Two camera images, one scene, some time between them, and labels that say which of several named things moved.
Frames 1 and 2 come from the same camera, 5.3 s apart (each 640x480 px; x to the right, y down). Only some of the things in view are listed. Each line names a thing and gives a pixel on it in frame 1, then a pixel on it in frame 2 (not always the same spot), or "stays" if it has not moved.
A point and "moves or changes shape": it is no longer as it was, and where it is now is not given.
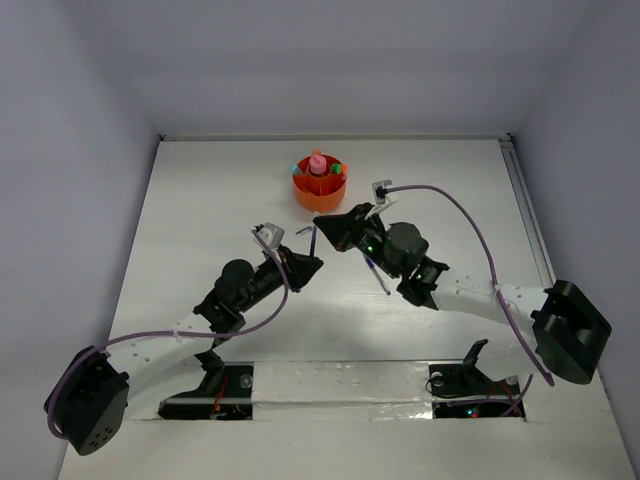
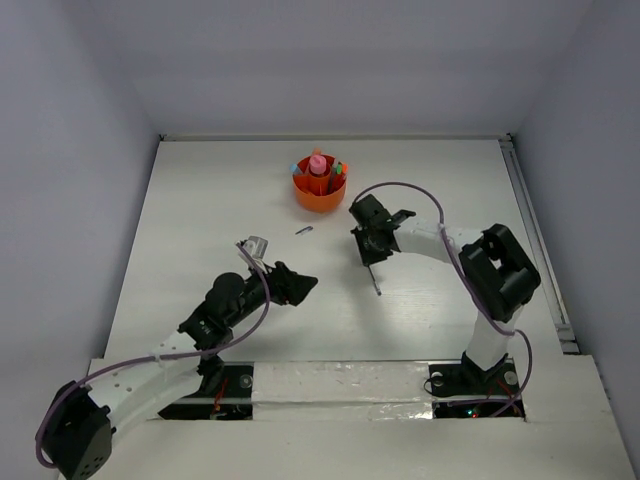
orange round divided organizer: [319, 192] stays
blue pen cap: [309, 227] stays
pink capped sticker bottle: [318, 164] stays
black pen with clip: [313, 242] to [332, 178]
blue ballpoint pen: [379, 276] moves or changes shape
